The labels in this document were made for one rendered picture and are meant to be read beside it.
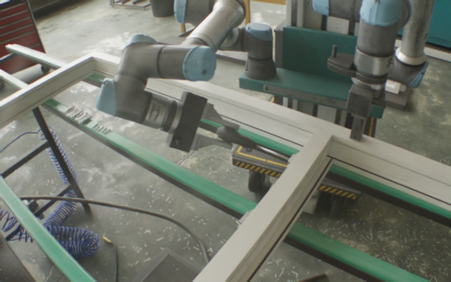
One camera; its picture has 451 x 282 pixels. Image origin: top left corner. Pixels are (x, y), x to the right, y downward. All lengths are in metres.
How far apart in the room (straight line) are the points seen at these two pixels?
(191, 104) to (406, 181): 0.53
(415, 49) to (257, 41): 0.63
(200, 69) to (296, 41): 0.87
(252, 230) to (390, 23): 0.44
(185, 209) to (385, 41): 1.46
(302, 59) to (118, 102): 1.00
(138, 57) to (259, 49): 0.77
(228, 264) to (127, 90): 0.40
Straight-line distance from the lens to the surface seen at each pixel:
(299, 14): 1.44
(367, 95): 0.63
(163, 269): 0.93
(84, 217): 1.98
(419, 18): 1.13
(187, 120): 0.70
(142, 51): 0.69
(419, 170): 0.75
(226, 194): 0.70
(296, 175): 0.64
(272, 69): 1.42
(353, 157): 0.78
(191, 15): 1.01
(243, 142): 0.72
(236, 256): 0.53
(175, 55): 0.64
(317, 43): 1.42
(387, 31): 0.61
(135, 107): 0.66
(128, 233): 1.79
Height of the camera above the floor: 1.40
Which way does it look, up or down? 40 degrees down
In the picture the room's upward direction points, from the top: 5 degrees counter-clockwise
